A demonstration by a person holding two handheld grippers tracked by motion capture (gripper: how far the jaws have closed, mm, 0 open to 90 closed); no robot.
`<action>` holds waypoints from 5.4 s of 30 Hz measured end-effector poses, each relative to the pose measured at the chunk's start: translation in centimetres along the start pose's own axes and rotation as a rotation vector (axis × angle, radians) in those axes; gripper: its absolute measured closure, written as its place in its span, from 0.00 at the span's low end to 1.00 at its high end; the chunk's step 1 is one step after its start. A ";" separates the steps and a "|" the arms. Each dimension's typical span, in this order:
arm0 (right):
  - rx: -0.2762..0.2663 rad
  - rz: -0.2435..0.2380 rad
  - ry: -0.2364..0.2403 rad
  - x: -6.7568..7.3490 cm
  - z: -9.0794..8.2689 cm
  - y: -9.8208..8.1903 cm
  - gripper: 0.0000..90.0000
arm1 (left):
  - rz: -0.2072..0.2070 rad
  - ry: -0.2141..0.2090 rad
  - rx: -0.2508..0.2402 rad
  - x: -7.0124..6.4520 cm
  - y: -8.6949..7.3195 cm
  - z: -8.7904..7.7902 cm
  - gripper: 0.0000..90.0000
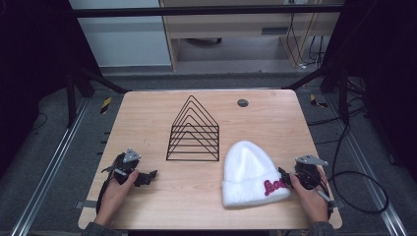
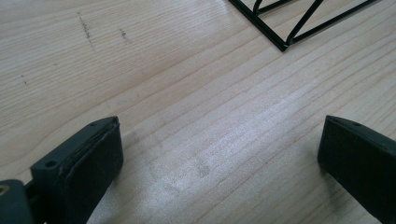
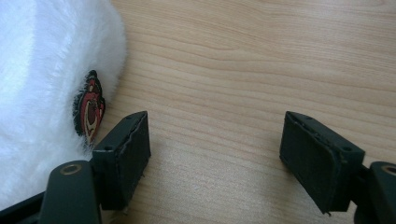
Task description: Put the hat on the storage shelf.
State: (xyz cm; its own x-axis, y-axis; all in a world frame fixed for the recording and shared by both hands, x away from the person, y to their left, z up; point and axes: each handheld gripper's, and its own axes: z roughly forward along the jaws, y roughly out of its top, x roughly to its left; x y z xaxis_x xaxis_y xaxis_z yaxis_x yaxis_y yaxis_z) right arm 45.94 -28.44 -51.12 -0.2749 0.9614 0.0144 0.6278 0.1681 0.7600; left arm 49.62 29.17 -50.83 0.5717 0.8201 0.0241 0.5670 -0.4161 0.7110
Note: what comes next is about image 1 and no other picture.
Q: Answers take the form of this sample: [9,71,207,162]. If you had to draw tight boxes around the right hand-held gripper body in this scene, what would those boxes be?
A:
[292,154,329,192]

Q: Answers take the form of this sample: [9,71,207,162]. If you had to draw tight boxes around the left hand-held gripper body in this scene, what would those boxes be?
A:
[101,147,146,187]

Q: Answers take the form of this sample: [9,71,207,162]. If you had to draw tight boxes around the white knit beanie hat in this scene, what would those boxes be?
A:
[221,140,292,209]

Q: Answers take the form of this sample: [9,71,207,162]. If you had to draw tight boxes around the person's right hand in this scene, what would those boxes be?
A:
[289,165,330,226]

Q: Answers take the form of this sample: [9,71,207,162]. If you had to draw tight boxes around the person's left hand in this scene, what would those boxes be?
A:
[93,168,140,228]

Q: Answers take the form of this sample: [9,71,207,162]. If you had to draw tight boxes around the yellow black floor tape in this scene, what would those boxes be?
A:
[309,93,329,109]
[99,96,113,115]

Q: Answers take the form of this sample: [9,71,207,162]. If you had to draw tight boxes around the black metal stand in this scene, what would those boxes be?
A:
[63,60,131,130]
[282,60,352,126]

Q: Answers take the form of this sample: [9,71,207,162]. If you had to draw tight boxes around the white cabinet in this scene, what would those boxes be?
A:
[68,0,173,69]

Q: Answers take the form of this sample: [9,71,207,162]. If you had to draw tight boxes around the black curtain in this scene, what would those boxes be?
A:
[0,0,103,175]
[324,0,417,183]

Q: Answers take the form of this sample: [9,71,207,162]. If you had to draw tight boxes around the light wooden desk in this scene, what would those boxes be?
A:
[158,0,343,72]

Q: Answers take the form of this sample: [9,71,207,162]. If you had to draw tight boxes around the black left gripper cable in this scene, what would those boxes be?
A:
[95,152,127,214]

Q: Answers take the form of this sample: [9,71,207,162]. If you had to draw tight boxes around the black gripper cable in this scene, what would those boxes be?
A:
[327,107,390,215]
[95,152,127,214]

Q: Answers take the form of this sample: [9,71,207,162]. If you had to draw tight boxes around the grey metal table bracket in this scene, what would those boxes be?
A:
[328,198,346,210]
[74,200,98,210]

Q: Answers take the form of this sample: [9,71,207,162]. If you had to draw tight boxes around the black wire triangular rack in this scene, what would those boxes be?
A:
[165,94,220,162]

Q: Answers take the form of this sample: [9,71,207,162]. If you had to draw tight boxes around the aluminium floor rail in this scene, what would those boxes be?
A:
[326,93,409,236]
[9,97,90,236]

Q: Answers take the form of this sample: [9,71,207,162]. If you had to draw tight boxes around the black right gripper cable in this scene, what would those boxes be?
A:
[327,107,390,215]

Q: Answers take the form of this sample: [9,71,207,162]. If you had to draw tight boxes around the black floor cable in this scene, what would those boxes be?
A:
[30,111,49,134]

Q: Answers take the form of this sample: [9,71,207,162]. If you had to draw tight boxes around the black hanging cables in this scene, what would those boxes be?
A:
[285,12,327,71]

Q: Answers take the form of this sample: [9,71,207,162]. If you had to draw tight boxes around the black horizontal frame bar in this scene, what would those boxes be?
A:
[70,4,346,19]

